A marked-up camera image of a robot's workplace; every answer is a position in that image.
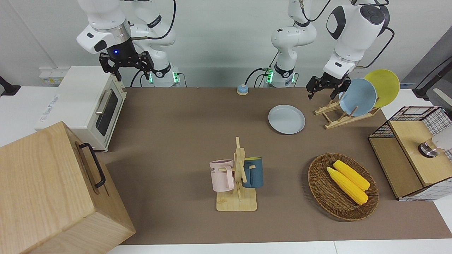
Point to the wooden mug tree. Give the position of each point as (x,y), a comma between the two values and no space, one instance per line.
(236,203)

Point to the white wall power strip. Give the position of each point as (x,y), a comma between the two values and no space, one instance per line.
(53,77)

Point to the blue service bell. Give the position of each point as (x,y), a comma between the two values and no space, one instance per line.
(242,90)

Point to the dark blue mug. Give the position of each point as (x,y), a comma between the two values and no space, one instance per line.
(254,173)

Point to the yellow plate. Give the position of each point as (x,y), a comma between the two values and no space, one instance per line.
(386,84)

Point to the wooden plate rack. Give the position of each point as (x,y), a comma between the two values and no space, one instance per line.
(337,122)

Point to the light blue plate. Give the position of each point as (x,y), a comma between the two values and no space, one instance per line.
(358,97)

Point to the gray plate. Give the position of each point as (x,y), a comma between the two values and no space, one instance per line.
(286,120)

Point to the white toaster oven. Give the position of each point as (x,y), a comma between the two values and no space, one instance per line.
(77,102)

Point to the black camera stand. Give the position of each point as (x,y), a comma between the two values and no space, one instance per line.
(7,88)
(423,92)

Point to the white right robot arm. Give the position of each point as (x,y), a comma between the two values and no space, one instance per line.
(106,17)

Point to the brown table mat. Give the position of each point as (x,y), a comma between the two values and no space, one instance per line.
(176,123)

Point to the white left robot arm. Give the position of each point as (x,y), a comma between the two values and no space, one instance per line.
(353,31)

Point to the yellow corn cob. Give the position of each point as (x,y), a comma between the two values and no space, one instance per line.
(348,187)
(353,174)

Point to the wooden box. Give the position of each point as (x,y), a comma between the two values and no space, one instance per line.
(46,190)

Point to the brown wicker basket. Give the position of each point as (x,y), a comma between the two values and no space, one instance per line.
(328,194)

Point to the white cylinder bottle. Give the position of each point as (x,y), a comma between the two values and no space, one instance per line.
(443,141)

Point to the pink mug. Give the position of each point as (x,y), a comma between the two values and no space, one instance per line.
(221,176)

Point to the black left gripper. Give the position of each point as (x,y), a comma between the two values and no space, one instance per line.
(328,83)

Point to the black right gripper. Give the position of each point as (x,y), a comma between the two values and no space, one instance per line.
(123,58)

